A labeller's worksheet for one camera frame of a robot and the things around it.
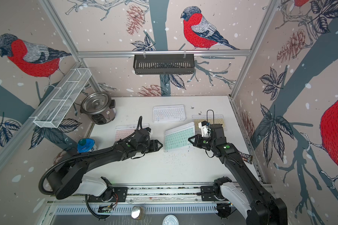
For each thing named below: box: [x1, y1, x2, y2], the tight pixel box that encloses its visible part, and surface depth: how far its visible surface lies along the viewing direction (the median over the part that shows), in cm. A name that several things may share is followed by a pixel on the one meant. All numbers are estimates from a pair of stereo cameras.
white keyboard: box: [152, 104, 186, 123], surface depth 109 cm
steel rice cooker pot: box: [79, 91, 117, 125], surface depth 98 cm
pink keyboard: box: [115, 123, 150, 141], surface depth 103 cm
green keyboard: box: [163, 121, 196, 153], surface depth 85 cm
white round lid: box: [162, 213, 180, 225], surface depth 63 cm
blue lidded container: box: [76, 138, 96, 153], surface depth 85 cm
